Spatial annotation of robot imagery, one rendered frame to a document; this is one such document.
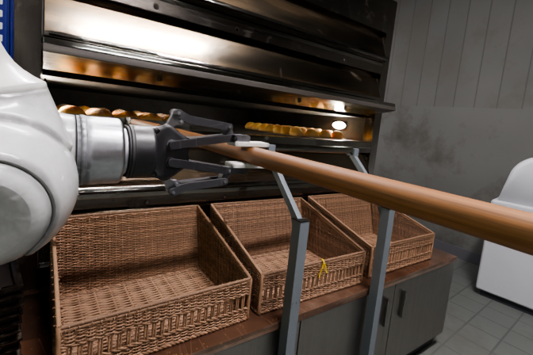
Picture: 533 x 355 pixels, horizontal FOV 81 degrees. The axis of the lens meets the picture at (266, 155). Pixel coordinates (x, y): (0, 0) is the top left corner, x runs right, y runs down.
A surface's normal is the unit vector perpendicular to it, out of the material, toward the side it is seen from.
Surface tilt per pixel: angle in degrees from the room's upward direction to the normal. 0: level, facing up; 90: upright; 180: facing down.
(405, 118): 90
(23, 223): 100
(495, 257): 90
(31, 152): 48
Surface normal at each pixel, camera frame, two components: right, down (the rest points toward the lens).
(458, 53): -0.77, 0.00
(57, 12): 0.57, -0.20
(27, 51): 0.57, 0.14
